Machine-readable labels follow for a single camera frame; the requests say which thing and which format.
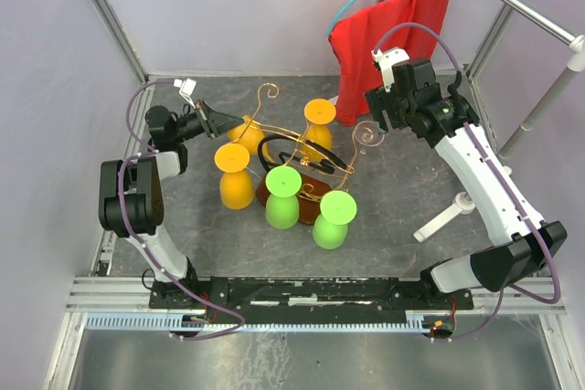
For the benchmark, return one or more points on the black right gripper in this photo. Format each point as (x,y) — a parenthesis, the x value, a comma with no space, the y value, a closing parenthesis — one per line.
(378,100)

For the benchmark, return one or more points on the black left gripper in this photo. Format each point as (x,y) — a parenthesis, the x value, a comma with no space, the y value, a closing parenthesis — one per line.
(213,122)

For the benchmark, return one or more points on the orange plastic goblet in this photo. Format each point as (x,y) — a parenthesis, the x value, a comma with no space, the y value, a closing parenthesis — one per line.
(235,185)
(248,134)
(319,113)

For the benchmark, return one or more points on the gold wire wine glass rack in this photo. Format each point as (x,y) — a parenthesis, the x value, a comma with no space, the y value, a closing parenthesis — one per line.
(321,169)

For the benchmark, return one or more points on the green plastic goblet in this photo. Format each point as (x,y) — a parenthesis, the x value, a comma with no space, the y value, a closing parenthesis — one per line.
(282,208)
(337,210)

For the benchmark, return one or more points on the clear wine glass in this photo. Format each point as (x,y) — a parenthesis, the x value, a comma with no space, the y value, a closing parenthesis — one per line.
(368,134)

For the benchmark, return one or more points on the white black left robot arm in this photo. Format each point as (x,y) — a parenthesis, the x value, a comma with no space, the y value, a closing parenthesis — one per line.
(131,203)

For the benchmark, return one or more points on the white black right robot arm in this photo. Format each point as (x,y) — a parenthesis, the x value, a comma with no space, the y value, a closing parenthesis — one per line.
(523,241)

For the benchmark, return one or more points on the red cloth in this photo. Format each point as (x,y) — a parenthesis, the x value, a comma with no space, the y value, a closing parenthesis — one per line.
(353,39)

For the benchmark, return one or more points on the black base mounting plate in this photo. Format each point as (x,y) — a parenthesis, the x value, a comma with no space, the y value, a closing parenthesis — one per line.
(322,300)

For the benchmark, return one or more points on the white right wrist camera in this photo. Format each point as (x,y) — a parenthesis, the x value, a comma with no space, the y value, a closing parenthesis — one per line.
(384,61)

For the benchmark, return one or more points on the white cable duct rail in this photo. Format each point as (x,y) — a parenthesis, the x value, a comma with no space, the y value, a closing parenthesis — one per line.
(175,322)

